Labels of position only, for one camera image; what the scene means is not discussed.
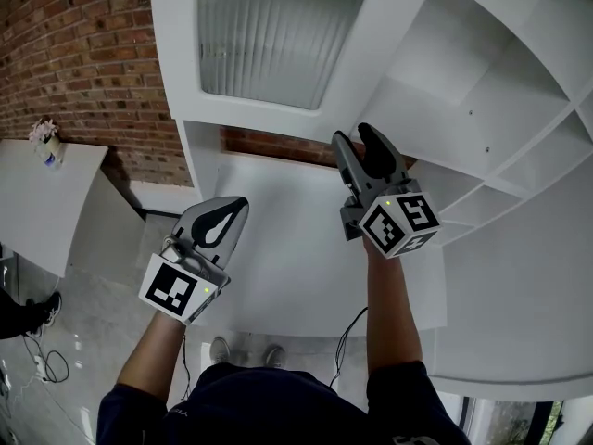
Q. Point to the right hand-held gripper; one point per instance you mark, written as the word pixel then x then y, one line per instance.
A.
pixel 398 223

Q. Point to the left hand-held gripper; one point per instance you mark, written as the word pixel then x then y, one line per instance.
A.
pixel 171 288

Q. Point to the white cabinet door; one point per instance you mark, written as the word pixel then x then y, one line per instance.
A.
pixel 176 40

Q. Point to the person's left forearm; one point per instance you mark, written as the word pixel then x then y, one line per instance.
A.
pixel 150 355

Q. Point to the person's right forearm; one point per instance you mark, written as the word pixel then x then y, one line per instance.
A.
pixel 394 313

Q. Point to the white desk with hutch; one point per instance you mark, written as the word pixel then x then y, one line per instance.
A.
pixel 287 258

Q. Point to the white shelving unit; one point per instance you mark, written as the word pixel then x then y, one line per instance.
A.
pixel 509 109

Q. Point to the person's left grey shoe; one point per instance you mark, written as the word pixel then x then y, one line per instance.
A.
pixel 220 350

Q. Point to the person's grey shoe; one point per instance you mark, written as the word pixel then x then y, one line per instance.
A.
pixel 274 356
pixel 220 350

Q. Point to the person's right grey shoe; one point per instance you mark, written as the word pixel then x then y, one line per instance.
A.
pixel 274 356

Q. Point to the white side table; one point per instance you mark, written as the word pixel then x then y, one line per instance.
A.
pixel 41 207

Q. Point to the vase with pink flowers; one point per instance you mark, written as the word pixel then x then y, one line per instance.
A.
pixel 46 144

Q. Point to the person's navy shirt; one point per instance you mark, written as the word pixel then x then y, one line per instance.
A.
pixel 278 410

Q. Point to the white power strip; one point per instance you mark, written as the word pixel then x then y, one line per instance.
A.
pixel 42 369

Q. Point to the black-framed window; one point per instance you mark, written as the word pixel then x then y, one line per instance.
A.
pixel 509 422

